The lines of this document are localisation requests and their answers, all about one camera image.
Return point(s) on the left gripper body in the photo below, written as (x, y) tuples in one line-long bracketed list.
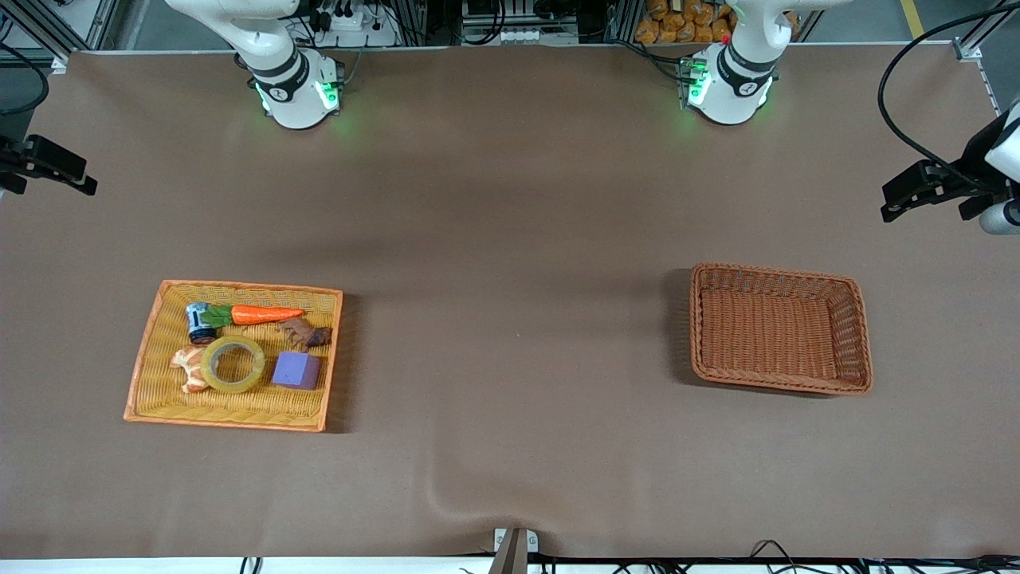
[(974, 162)]

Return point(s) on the yellow tape roll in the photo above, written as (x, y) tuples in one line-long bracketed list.
[(207, 368)]

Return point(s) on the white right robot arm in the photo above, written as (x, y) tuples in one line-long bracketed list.
[(287, 88)]

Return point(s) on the blue white can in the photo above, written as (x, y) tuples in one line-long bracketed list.
[(198, 319)]

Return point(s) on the brown wicker basket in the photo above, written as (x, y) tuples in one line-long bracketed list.
[(765, 335)]

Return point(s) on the toy croissant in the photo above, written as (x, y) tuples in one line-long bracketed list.
[(188, 363)]

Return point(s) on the orange toy carrot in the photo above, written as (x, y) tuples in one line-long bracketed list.
[(267, 315)]

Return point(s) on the orange snack bags pile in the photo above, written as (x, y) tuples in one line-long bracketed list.
[(677, 24)]

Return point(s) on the brown toy piece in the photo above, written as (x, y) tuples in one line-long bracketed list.
[(307, 335)]

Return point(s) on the yellow wicker tray orange rim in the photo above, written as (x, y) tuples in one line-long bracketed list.
[(239, 410)]

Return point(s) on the purple block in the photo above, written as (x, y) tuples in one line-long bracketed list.
[(296, 371)]

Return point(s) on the white power strip with plugs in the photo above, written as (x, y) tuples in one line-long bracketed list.
[(358, 32)]

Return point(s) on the brown table cover mat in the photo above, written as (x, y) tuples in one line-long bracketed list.
[(478, 199)]

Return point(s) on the long white power strip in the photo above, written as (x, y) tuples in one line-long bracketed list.
[(518, 36)]

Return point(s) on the aluminium frame post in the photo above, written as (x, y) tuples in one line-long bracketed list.
[(57, 62), (967, 50)]

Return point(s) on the metal table bracket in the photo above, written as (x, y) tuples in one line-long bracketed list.
[(514, 554)]

